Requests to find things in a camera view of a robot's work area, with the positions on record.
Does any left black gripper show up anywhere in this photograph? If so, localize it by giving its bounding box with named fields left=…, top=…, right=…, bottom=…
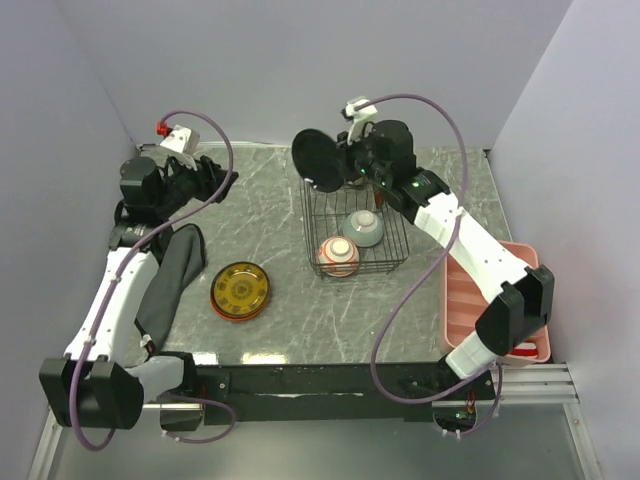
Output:
left=155, top=152, right=238, bottom=217

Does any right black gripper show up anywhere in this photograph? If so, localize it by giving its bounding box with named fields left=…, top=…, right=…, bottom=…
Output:
left=330, top=125, right=391, bottom=189

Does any red floral lacquer plate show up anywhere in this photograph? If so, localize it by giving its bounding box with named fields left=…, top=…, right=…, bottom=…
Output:
left=291, top=129, right=345, bottom=193

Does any celadon green bowl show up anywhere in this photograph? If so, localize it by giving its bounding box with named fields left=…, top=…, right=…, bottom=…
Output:
left=341, top=210, right=384, bottom=248

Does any black wire dish rack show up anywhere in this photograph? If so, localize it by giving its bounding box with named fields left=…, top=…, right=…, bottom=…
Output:
left=300, top=178, right=409, bottom=278

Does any orange white patterned bowl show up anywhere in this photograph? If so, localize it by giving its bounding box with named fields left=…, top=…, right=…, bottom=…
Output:
left=317, top=236, right=360, bottom=278

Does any yellow patterned plate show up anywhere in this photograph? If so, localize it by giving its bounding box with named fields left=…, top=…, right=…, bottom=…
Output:
left=209, top=262, right=271, bottom=315

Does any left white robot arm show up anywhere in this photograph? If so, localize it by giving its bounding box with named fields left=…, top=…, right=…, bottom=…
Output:
left=39, top=156, right=239, bottom=430

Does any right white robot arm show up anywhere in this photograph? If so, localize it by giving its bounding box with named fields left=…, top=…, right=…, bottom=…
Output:
left=337, top=120, right=555, bottom=398

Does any dark grey cloth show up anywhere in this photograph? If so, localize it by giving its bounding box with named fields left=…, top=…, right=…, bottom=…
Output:
left=135, top=224, right=207, bottom=355

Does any orange plastic plate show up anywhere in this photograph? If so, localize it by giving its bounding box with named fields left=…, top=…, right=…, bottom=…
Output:
left=211, top=300, right=269, bottom=322

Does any pink divided plastic tray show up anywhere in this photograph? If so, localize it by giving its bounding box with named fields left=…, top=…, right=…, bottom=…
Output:
left=440, top=256, right=551, bottom=367

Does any red white striped cloth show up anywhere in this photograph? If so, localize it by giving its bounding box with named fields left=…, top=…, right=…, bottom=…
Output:
left=510, top=341, right=539, bottom=359

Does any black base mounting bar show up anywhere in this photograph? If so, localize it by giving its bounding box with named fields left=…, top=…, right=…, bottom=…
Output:
left=160, top=362, right=495, bottom=432

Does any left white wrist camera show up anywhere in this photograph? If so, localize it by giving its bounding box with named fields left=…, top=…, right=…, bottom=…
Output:
left=156, top=121, right=200, bottom=170

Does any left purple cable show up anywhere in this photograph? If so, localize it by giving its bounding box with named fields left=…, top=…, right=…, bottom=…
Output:
left=72, top=109, right=239, bottom=451

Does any purple cable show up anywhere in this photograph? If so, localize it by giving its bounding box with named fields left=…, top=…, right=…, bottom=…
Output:
left=359, top=93, right=501, bottom=436
left=72, top=109, right=239, bottom=451

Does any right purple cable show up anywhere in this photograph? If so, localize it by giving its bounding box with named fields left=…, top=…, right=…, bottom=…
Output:
left=359, top=93, right=501, bottom=436

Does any aluminium rail frame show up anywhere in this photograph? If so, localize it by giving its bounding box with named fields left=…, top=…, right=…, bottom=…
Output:
left=29, top=364, right=602, bottom=479

